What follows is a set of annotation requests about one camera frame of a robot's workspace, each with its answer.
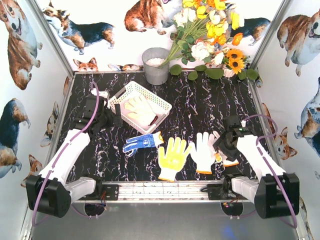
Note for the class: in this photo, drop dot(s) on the white glove orange cuff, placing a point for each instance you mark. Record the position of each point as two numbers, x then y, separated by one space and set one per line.
203 153

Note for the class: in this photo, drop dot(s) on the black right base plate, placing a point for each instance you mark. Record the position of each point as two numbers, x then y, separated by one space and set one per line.
215 192

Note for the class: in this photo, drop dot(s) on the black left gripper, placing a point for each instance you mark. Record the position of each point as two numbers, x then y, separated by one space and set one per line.
113 117

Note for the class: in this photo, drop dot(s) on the blue dotted white glove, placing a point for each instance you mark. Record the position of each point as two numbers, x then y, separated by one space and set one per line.
150 140

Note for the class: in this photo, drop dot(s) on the grey metal bucket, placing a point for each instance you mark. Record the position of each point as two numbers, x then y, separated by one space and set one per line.
155 68

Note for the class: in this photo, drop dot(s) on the aluminium front rail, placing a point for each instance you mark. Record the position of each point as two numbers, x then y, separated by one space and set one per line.
184 191

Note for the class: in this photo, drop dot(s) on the orange trimmed white glove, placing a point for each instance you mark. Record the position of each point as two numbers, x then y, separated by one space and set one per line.
221 158

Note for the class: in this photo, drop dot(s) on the cream knit glove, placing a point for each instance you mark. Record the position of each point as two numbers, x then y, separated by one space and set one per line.
139 109

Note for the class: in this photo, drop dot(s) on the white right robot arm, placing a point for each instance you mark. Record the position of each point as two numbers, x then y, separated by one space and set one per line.
275 193

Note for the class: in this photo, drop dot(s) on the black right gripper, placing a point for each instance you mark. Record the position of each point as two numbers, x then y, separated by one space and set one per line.
223 147

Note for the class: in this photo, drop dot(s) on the white perforated storage basket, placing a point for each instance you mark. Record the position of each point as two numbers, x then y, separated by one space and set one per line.
159 106

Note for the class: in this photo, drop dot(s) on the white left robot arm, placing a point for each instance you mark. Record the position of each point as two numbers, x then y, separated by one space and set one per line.
49 192

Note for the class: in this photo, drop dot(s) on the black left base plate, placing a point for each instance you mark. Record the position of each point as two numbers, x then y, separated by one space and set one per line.
110 192

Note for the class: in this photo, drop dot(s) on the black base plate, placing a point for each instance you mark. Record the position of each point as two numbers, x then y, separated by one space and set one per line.
215 192
110 192

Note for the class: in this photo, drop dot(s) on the artificial flower bouquet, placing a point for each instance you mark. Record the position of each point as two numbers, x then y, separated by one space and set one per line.
209 31

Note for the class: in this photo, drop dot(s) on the yellow dotted white glove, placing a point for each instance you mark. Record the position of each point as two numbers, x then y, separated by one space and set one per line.
172 159

